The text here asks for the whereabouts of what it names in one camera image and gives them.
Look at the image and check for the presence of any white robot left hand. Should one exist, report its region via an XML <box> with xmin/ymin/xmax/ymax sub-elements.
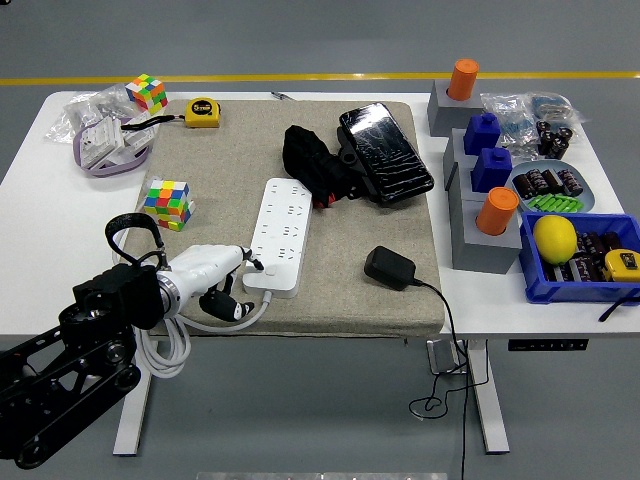
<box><xmin>166</xmin><ymin>243</ymin><xmax>265</xmax><ymax>323</ymax></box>

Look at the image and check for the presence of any white power strip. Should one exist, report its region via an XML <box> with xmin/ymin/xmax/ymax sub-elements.
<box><xmin>242</xmin><ymin>177</ymin><xmax>314</xmax><ymax>301</ymax></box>

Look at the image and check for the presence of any black power adapter plug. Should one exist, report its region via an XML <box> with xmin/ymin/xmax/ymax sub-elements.
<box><xmin>363</xmin><ymin>244</ymin><xmax>417</xmax><ymax>293</ymax></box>

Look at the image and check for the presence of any thin black adapter cord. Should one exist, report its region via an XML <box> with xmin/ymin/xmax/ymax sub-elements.
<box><xmin>408</xmin><ymin>278</ymin><xmax>494</xmax><ymax>420</ymax></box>

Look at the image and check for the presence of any large multicolour puzzle cube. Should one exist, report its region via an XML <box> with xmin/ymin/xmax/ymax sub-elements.
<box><xmin>143</xmin><ymin>178</ymin><xmax>197</xmax><ymax>233</ymax></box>

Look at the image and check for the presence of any grey-brown fabric mat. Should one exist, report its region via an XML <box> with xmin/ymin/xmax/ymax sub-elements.
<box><xmin>122</xmin><ymin>98</ymin><xmax>446</xmax><ymax>338</ymax></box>

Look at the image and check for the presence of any black folded cloth red tag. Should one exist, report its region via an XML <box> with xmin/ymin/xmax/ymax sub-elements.
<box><xmin>282</xmin><ymin>123</ymin><xmax>362</xmax><ymax>211</ymax></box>

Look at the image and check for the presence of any purple tray with white boxes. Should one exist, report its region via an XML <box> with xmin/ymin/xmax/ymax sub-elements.
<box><xmin>72</xmin><ymin>115</ymin><xmax>157</xmax><ymax>179</ymax></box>

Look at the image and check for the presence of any white table leg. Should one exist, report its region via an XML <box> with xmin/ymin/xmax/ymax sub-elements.
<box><xmin>465</xmin><ymin>339</ymin><xmax>512</xmax><ymax>456</ymax></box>
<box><xmin>111</xmin><ymin>369</ymin><xmax>154</xmax><ymax>457</ymax></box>

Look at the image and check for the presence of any black phone stand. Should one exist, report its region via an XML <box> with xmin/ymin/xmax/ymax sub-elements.
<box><xmin>335</xmin><ymin>127</ymin><xmax>382</xmax><ymax>201</ymax></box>

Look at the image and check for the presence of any small multicolour puzzle cube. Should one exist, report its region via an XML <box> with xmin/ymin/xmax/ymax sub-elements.
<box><xmin>124</xmin><ymin>73</ymin><xmax>169</xmax><ymax>114</ymax></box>

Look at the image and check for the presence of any clear bag of white parts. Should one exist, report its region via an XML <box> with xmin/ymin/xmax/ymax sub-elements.
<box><xmin>45</xmin><ymin>84</ymin><xmax>132</xmax><ymax>145</ymax></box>

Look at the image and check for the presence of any black smartphone cracked screen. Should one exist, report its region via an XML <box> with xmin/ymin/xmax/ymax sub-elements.
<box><xmin>338</xmin><ymin>102</ymin><xmax>435</xmax><ymax>206</ymax></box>

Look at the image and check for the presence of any large grey socket block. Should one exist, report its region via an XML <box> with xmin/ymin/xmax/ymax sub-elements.
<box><xmin>449</xmin><ymin>197</ymin><xmax>524</xmax><ymax>276</ymax></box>

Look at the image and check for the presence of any small grey socket block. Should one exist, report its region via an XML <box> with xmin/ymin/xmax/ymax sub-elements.
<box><xmin>426</xmin><ymin>79</ymin><xmax>485</xmax><ymax>137</ymax></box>

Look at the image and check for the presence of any orange cylinder peg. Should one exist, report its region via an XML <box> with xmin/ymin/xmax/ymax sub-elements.
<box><xmin>446</xmin><ymin>58</ymin><xmax>480</xmax><ymax>102</ymax></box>
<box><xmin>474</xmin><ymin>186</ymin><xmax>520</xmax><ymax>237</ymax></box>

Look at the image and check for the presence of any blue square peg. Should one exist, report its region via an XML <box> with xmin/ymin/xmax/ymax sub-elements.
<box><xmin>470</xmin><ymin>147</ymin><xmax>514</xmax><ymax>195</ymax></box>
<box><xmin>462</xmin><ymin>112</ymin><xmax>502</xmax><ymax>157</ymax></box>

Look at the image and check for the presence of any clear bag of small parts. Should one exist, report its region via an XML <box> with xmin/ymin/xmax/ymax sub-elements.
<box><xmin>479</xmin><ymin>91</ymin><xmax>537</xmax><ymax>147</ymax></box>

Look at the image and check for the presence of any yellow lemon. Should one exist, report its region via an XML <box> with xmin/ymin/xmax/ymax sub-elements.
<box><xmin>532</xmin><ymin>215</ymin><xmax>579</xmax><ymax>266</ymax></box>

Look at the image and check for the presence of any black table control panel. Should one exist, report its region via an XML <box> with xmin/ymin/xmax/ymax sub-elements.
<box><xmin>507</xmin><ymin>338</ymin><xmax>590</xmax><ymax>353</ymax></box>

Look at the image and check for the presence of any blue plastic bin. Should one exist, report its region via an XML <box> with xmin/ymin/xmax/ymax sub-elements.
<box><xmin>518</xmin><ymin>212</ymin><xmax>640</xmax><ymax>306</ymax></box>

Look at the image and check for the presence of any clear bag of blue parts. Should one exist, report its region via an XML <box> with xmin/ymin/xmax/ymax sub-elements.
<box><xmin>529</xmin><ymin>91</ymin><xmax>587</xmax><ymax>125</ymax></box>

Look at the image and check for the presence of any light blue oval plate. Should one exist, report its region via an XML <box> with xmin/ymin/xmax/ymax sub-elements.
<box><xmin>509</xmin><ymin>159</ymin><xmax>597</xmax><ymax>214</ymax></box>

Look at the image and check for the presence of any yellow tape measure black face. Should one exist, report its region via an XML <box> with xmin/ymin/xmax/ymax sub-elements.
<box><xmin>601</xmin><ymin>248</ymin><xmax>640</xmax><ymax>283</ymax></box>

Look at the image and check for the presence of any white power strip cable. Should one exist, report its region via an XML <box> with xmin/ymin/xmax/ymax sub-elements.
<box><xmin>134</xmin><ymin>291</ymin><xmax>274</xmax><ymax>379</ymax></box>

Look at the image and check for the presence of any yellow tape measure black strap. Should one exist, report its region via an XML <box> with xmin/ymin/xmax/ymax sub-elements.
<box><xmin>119</xmin><ymin>97</ymin><xmax>222</xmax><ymax>133</ymax></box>

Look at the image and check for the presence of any black hanging table cable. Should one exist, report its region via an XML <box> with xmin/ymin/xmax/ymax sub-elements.
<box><xmin>458</xmin><ymin>339</ymin><xmax>475</xmax><ymax>480</ymax></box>

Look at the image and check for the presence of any black wrist strap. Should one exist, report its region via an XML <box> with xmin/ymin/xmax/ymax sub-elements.
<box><xmin>598</xmin><ymin>294</ymin><xmax>640</xmax><ymax>323</ymax></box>

